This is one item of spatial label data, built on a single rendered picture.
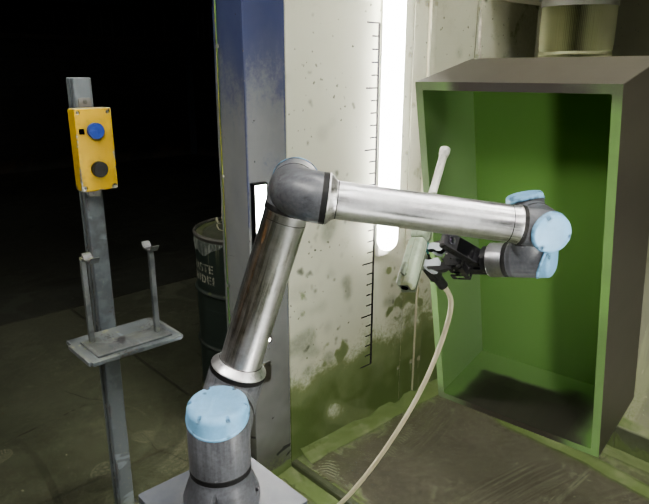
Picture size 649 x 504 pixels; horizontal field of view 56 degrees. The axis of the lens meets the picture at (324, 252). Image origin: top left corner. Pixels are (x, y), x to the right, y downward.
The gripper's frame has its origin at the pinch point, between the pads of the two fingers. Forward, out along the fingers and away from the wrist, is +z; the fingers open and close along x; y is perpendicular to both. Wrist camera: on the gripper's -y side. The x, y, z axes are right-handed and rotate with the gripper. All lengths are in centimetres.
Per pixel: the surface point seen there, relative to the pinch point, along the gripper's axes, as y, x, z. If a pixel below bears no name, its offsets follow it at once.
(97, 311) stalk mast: -17, -33, 108
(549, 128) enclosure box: 23, 63, -19
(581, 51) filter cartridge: 69, 147, -7
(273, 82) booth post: -24, 56, 62
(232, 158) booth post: -15, 31, 78
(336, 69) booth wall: -5, 79, 56
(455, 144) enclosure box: 17, 55, 9
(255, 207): -2, 18, 70
